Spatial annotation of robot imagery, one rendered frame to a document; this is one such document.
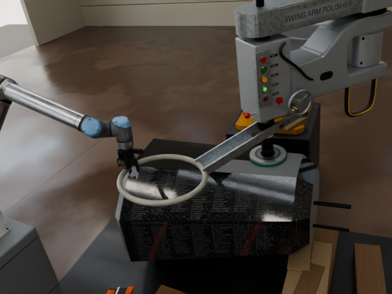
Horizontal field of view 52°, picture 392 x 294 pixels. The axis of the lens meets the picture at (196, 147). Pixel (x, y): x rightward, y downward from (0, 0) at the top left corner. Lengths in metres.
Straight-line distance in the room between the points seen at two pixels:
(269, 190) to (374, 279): 0.90
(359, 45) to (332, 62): 0.22
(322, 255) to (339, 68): 1.13
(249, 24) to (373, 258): 1.69
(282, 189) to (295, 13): 0.91
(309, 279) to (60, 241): 2.00
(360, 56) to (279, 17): 0.64
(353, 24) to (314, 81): 0.35
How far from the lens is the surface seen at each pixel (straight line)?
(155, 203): 2.00
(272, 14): 2.02
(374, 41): 2.49
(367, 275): 2.79
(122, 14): 10.29
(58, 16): 10.56
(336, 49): 2.32
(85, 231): 3.56
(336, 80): 2.38
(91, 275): 3.15
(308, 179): 2.32
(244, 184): 2.30
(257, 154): 2.42
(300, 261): 2.63
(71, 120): 2.10
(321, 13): 2.18
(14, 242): 2.28
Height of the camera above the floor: 2.16
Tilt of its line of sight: 30 degrees down
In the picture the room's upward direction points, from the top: 9 degrees counter-clockwise
